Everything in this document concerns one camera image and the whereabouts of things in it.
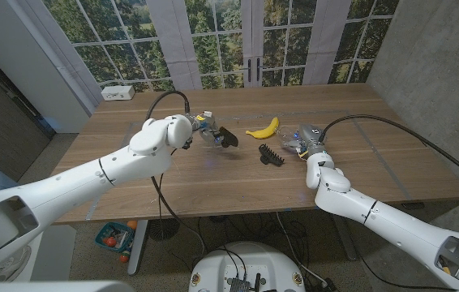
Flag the metal table leg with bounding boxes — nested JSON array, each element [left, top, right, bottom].
[[127, 219, 149, 277], [334, 225, 358, 261]]

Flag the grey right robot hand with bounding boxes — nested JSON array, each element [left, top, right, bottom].
[[285, 123, 328, 160]]

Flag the black floor cable tangle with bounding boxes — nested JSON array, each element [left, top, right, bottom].
[[196, 213, 310, 260]]

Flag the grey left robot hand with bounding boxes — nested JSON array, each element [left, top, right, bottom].
[[187, 109, 226, 148]]

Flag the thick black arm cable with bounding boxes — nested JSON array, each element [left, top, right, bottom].
[[144, 89, 207, 255], [320, 114, 459, 190]]

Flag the clear plastic spray bottle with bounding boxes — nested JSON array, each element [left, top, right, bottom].
[[277, 125, 302, 153]]

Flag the black floor fan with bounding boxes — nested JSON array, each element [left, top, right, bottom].
[[147, 217, 181, 241]]

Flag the white power outlet box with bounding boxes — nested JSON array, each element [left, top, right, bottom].
[[100, 84, 136, 101]]

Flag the thin black left wrist cable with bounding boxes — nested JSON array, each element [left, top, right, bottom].
[[157, 173, 163, 220]]

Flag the yellow banana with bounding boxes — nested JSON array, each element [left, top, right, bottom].
[[245, 116, 281, 140]]

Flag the teal toy basket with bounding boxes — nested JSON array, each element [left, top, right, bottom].
[[94, 221, 137, 256]]

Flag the printed window garden backdrop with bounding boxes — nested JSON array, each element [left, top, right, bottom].
[[41, 0, 401, 92]]

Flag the white storage box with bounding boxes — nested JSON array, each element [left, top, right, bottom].
[[18, 225, 77, 283]]

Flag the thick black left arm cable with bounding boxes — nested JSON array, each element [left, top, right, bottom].
[[144, 89, 207, 255]]

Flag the black hair claw clip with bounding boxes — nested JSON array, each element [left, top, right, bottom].
[[258, 143, 285, 167]]

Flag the white sneaker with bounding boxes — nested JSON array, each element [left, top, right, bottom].
[[0, 247, 32, 283]]

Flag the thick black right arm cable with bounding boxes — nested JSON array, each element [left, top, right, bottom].
[[320, 114, 459, 190]]

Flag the white robot torso base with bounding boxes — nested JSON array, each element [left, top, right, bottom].
[[187, 241, 305, 292]]

